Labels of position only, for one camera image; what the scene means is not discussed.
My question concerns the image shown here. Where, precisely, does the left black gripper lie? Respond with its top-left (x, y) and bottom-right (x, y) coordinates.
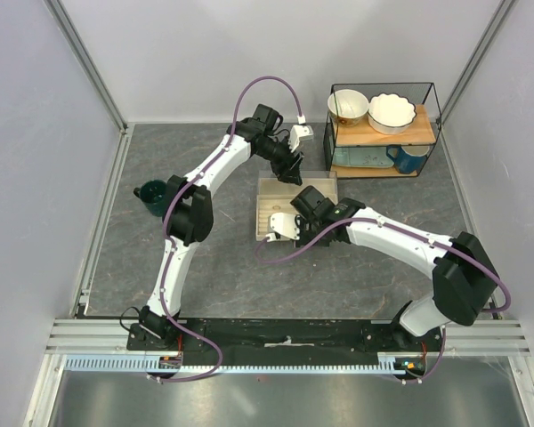
top-left (256, 138), bottom-right (304, 189)

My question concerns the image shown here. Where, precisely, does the beige jewelry box with lid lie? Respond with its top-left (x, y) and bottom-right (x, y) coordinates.
top-left (257, 171), bottom-right (338, 202)

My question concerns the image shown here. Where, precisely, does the beige jewelry tray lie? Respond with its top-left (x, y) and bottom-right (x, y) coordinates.
top-left (252, 193), bottom-right (339, 244)

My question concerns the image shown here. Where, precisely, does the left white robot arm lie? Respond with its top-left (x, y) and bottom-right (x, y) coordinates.
top-left (139, 104), bottom-right (313, 350)

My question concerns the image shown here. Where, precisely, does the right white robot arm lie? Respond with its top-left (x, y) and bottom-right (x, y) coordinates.
top-left (291, 186), bottom-right (498, 350)

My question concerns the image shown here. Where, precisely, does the light blue rectangular plate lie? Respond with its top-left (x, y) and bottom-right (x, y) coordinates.
top-left (332, 147), bottom-right (394, 168)

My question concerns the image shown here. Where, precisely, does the white bowl with floral pattern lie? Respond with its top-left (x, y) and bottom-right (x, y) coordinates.
top-left (327, 89), bottom-right (369, 127)

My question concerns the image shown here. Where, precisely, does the blue mug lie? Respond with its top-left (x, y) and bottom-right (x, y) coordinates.
top-left (386, 145), bottom-right (429, 174)

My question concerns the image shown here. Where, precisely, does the white scalloped bowl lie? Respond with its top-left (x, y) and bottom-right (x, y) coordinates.
top-left (368, 93), bottom-right (417, 135)

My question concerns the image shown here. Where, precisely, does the dark green mug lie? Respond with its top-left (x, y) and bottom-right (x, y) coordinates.
top-left (133, 180), bottom-right (172, 218)

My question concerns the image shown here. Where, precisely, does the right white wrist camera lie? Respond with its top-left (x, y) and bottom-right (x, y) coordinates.
top-left (266, 212), bottom-right (300, 242)

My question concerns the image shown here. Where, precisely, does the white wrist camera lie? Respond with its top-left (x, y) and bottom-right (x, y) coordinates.
top-left (266, 212), bottom-right (300, 242)
top-left (287, 125), bottom-right (314, 153)

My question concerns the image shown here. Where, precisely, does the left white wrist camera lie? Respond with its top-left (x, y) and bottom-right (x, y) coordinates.
top-left (287, 125), bottom-right (314, 153)

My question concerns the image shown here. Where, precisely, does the black wire shelf rack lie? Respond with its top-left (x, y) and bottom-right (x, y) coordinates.
top-left (322, 82), bottom-right (441, 179)

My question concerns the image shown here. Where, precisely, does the light blue cable duct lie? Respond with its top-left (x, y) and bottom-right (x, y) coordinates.
top-left (64, 354), bottom-right (423, 375)

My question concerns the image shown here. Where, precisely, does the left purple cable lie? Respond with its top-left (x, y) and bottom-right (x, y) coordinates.
top-left (162, 76), bottom-right (306, 384)

